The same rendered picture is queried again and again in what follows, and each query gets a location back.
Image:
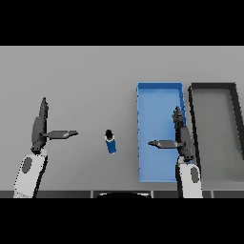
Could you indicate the blue rectangular bin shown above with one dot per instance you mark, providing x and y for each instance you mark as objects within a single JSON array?
[{"x": 158, "y": 127}]

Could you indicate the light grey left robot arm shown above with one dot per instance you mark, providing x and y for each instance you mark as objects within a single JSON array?
[{"x": 29, "y": 174}]

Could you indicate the dark grey rectangular bin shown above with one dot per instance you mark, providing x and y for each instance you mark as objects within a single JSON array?
[{"x": 219, "y": 133}]

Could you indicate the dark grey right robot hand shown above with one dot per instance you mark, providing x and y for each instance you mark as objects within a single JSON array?
[{"x": 184, "y": 139}]

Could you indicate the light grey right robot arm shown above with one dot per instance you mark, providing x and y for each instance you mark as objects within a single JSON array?
[{"x": 189, "y": 179}]

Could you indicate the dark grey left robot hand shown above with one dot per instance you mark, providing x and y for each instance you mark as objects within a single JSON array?
[{"x": 38, "y": 130}]

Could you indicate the blue pipe with dark end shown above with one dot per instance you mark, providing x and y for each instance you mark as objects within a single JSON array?
[{"x": 110, "y": 141}]

